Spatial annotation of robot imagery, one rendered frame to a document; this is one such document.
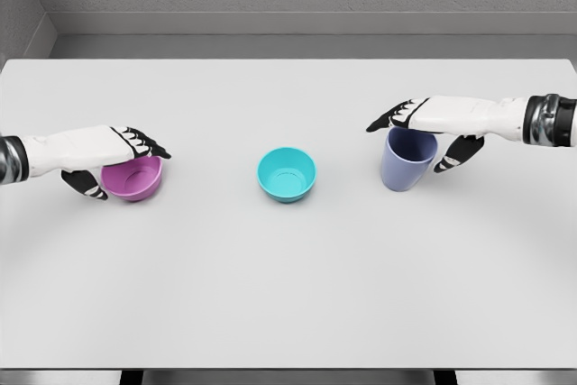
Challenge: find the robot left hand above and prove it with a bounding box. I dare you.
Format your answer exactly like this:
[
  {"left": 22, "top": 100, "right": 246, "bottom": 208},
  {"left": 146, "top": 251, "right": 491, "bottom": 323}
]
[{"left": 50, "top": 125, "right": 173, "bottom": 202}]

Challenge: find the lavender blue cup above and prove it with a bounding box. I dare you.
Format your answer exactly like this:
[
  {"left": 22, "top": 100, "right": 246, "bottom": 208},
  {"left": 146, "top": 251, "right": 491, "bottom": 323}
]
[{"left": 380, "top": 126, "right": 439, "bottom": 193}]

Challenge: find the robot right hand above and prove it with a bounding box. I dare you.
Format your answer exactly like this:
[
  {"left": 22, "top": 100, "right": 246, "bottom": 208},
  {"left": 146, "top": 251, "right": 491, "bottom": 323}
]
[{"left": 365, "top": 96, "right": 500, "bottom": 174}]

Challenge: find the purple bowl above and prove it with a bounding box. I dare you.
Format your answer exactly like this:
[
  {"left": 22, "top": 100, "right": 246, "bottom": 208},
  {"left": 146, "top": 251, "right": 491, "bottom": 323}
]
[{"left": 99, "top": 155, "right": 164, "bottom": 203}]

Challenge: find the teal bowl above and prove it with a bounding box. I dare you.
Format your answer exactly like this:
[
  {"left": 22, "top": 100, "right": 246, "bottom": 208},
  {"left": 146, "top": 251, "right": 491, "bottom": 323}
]
[{"left": 256, "top": 146, "right": 317, "bottom": 205}]

